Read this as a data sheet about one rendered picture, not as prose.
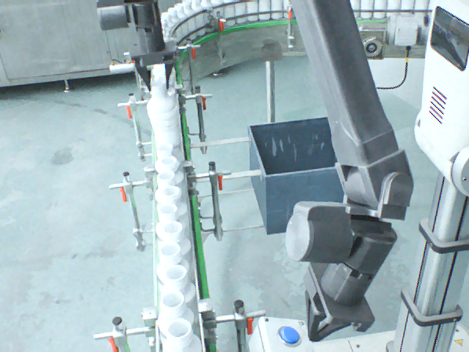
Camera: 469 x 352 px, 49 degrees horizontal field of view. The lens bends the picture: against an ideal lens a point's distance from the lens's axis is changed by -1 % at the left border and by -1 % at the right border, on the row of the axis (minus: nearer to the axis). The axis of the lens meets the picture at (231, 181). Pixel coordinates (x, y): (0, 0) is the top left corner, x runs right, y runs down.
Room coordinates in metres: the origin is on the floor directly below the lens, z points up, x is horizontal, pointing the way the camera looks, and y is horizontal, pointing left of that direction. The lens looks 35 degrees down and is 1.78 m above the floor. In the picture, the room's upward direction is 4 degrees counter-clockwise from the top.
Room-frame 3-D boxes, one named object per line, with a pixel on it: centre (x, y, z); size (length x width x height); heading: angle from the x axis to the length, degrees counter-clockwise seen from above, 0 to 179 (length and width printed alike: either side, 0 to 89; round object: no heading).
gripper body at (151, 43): (1.10, 0.15, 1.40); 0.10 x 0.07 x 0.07; 95
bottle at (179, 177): (0.98, 0.14, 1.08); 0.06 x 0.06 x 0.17
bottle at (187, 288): (0.63, 0.11, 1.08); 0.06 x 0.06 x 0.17
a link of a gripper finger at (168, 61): (1.10, 0.15, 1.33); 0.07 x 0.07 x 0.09; 5
